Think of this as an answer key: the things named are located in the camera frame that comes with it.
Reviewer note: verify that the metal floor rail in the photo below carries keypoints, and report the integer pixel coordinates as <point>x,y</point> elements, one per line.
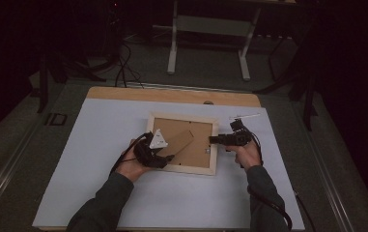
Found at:
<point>326,174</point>
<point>7,167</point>

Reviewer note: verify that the person's right hand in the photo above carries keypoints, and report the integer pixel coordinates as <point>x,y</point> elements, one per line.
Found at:
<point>249,156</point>

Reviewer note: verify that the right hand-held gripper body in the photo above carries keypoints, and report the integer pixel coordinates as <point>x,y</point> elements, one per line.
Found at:
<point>239,139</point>

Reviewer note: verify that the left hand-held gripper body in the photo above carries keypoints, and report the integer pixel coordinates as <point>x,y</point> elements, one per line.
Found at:
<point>146,154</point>

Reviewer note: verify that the white metal desk frame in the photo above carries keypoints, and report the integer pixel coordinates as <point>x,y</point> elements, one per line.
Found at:
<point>210,27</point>

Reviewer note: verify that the person's left hand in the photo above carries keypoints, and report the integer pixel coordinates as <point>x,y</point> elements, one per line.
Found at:
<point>130,167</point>

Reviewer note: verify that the dark metal stand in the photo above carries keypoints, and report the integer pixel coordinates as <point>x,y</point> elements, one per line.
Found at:
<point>44,80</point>
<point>307,80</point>

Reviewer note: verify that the wooden picture frame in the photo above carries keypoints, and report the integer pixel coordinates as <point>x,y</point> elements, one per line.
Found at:
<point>201,129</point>

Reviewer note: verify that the floor socket plate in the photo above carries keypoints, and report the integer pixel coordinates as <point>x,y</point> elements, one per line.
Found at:
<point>56,119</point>

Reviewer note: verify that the metal floor strip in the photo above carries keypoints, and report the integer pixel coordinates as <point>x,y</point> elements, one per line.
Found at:
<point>188,87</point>

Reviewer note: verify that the white table mat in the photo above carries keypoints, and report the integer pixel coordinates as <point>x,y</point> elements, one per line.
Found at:
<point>188,199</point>

